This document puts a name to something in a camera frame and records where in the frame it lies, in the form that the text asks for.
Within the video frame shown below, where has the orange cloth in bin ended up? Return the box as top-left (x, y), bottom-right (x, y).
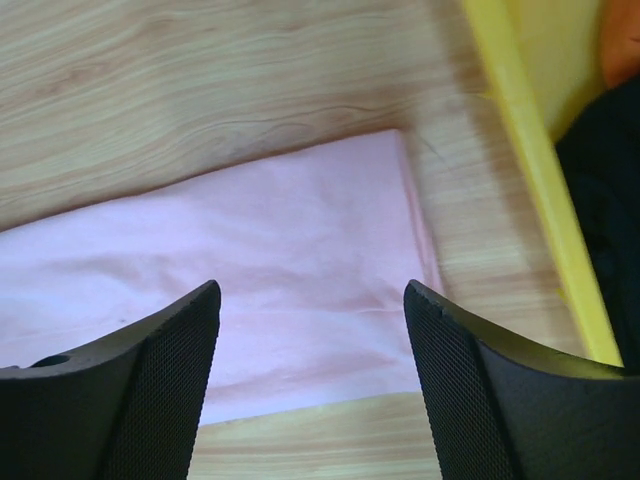
top-left (600, 0), bottom-right (639, 88)

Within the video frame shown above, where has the yellow plastic bin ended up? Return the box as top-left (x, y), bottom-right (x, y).
top-left (461, 1), bottom-right (622, 366)

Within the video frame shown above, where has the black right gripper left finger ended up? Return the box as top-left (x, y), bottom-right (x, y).
top-left (1, 281), bottom-right (221, 479)

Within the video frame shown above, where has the black folded t shirt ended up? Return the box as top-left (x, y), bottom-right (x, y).
top-left (556, 76), bottom-right (639, 373)

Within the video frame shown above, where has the pink t shirt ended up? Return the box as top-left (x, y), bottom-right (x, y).
top-left (1, 130), bottom-right (442, 424)

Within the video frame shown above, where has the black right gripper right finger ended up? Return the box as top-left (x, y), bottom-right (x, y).
top-left (404, 281), bottom-right (639, 479)

